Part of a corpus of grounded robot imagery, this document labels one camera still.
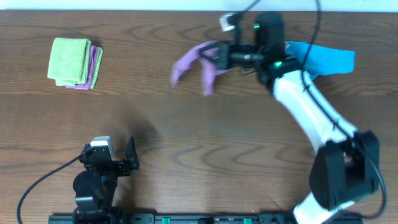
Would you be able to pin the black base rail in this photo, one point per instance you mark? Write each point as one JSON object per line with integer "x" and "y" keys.
{"x": 149, "y": 218}

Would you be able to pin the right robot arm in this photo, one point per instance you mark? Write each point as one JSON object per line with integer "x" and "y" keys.
{"x": 346, "y": 166}

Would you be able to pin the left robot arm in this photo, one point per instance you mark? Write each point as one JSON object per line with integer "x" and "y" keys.
{"x": 96, "y": 185}

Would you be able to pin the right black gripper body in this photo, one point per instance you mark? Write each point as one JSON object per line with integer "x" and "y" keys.
{"x": 244, "y": 56}

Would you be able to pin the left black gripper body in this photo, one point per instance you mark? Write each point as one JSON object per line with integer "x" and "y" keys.
{"x": 117, "y": 167}

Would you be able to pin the purple microfiber cloth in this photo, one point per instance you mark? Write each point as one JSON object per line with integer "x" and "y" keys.
{"x": 209, "y": 71}

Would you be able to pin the folded purple cloth in stack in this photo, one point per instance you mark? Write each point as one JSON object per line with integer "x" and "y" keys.
{"x": 92, "y": 62}

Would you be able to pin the folded green cloth top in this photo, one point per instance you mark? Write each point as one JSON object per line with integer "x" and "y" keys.
{"x": 69, "y": 59}

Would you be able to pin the blue microfiber cloth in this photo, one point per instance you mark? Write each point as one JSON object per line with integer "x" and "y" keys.
{"x": 322, "y": 61}

